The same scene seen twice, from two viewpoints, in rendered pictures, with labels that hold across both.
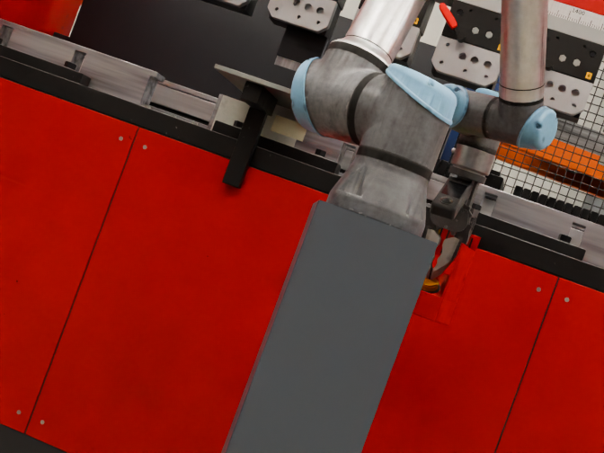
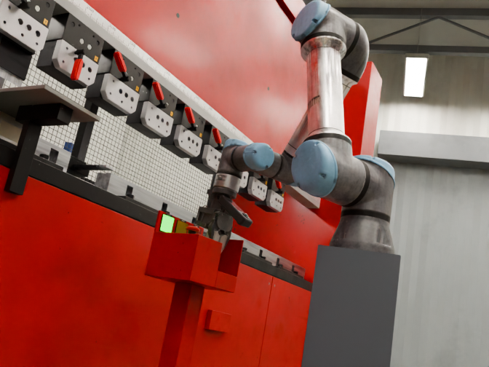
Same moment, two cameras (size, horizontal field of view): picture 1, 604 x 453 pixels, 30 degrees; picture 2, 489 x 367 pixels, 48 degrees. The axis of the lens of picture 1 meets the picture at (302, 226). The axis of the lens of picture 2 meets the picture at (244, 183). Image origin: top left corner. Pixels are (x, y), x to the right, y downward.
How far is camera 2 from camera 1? 197 cm
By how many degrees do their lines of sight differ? 72
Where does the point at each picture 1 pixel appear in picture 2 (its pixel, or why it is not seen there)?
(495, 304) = not seen: hidden behind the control
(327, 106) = (351, 182)
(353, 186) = (378, 239)
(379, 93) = (379, 178)
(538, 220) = (150, 202)
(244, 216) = (21, 220)
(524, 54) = not seen: hidden behind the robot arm
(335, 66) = (348, 154)
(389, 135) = (388, 205)
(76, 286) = not seen: outside the picture
